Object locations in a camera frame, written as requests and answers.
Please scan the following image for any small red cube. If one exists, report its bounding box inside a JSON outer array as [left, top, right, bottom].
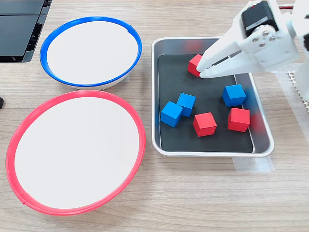
[[188, 54, 204, 78], [227, 107, 251, 133], [193, 112, 218, 138]]

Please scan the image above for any small blue cube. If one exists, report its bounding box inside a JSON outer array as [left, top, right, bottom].
[[222, 84, 247, 108], [160, 101, 183, 128], [176, 92, 197, 118]]

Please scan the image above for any black tray mat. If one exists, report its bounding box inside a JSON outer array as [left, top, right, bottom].
[[157, 54, 254, 153]]

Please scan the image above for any steel tray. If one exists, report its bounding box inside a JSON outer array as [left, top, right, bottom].
[[151, 37, 275, 158]]

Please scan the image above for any clear tape strip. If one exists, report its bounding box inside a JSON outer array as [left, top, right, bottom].
[[232, 157, 275, 173]]

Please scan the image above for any blue-rimmed white plate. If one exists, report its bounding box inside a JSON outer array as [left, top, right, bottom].
[[40, 16, 142, 90]]

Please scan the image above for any red-rimmed white plate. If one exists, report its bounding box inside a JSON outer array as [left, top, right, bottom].
[[5, 90, 146, 216]]

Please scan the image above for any black flat device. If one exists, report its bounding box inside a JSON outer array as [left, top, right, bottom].
[[0, 0, 53, 63]]

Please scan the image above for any red and black cable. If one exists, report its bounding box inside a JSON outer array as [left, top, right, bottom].
[[278, 4, 296, 12]]

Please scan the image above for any pale perforated base plate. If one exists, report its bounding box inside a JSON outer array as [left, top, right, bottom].
[[286, 69, 309, 114]]

